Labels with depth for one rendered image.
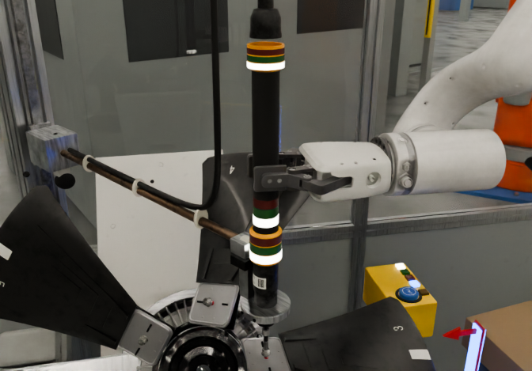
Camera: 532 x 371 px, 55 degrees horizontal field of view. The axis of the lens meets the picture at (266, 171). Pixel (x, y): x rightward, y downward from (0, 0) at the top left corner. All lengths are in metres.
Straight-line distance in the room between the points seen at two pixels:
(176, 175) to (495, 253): 1.17
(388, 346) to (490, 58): 0.45
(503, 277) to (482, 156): 1.26
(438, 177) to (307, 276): 0.98
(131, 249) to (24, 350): 0.25
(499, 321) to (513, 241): 0.65
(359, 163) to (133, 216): 0.55
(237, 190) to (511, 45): 0.45
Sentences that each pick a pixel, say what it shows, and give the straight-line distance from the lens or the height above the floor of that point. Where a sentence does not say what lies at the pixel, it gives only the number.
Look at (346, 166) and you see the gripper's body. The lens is 0.63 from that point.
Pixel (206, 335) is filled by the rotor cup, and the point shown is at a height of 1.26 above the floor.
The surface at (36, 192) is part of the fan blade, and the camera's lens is 0.80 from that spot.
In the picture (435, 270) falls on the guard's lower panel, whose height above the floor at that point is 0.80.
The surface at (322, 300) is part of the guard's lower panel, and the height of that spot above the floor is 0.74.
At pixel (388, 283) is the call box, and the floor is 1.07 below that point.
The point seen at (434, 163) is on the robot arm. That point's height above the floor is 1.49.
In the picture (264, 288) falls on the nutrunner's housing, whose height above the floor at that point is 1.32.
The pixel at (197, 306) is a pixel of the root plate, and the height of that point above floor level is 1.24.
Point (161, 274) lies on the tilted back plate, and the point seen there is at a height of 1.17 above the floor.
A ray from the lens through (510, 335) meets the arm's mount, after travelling 1.25.
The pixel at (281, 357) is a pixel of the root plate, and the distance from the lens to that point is 0.81.
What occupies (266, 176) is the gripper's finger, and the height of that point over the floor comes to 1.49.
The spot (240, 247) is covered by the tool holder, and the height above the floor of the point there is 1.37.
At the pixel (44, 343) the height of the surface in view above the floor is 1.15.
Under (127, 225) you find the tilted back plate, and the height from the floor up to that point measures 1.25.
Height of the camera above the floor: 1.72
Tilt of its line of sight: 22 degrees down
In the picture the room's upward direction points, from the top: straight up
